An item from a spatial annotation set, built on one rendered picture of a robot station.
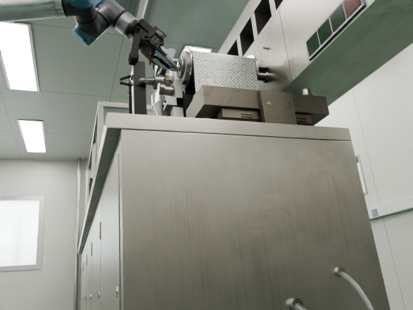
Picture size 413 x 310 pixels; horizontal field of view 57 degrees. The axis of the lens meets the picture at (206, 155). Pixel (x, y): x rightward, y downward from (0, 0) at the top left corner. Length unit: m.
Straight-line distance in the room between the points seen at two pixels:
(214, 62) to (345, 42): 0.43
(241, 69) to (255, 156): 0.51
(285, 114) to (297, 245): 0.37
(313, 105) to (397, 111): 3.07
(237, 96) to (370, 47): 0.43
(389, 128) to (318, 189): 3.31
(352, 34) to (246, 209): 0.59
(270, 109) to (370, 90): 3.49
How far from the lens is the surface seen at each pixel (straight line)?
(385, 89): 4.37
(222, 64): 1.36
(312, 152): 1.03
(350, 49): 1.24
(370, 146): 4.44
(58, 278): 6.62
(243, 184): 0.90
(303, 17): 1.34
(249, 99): 1.08
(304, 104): 1.17
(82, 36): 1.39
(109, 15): 1.43
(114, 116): 0.88
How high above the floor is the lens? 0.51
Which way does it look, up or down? 19 degrees up
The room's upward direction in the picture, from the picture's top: 5 degrees counter-clockwise
